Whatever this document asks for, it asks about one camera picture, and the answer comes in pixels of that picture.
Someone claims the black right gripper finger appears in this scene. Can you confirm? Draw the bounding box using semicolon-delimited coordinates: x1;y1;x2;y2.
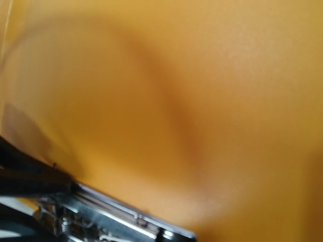
1;138;73;198

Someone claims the orange folder edge clip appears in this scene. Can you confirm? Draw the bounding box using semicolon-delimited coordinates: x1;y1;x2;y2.
34;184;197;242

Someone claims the orange book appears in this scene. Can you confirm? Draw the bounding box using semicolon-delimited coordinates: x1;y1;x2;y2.
1;1;322;241

